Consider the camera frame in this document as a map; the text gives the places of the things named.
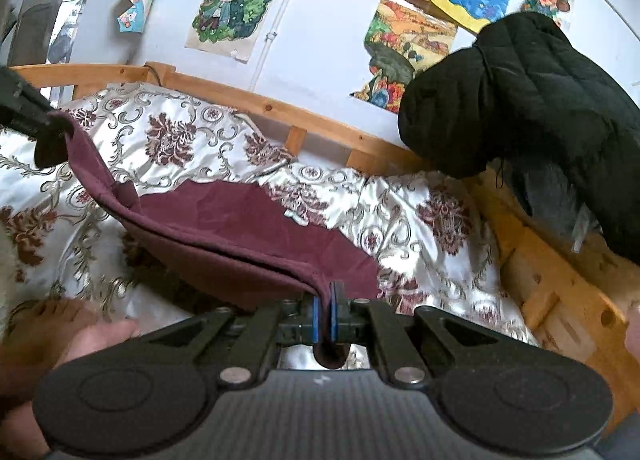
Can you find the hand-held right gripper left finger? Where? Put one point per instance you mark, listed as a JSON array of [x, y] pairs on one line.
[[315, 315]]

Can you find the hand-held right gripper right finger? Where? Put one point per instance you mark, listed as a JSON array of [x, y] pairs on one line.
[[337, 312]]

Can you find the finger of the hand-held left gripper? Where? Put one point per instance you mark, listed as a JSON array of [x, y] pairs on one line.
[[50, 142]]

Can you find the maroon long-sleeve shirt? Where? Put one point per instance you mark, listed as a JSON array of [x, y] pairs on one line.
[[225, 230]]

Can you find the grey framed window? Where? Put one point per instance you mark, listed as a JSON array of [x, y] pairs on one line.
[[60, 34]]

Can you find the floral satin blanket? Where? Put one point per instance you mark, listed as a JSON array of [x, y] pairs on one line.
[[425, 240]]

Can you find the black padded jacket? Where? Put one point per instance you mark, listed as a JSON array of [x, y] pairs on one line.
[[525, 99]]

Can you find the wooden bed frame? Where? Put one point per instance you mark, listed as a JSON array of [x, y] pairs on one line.
[[550, 280]]

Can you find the blond child wall poster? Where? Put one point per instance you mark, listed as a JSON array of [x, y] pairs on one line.
[[230, 9]]

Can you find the white wall pipe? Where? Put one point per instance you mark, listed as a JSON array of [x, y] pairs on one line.
[[277, 24]]

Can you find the landscape wall poster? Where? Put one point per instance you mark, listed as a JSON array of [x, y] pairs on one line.
[[400, 49]]

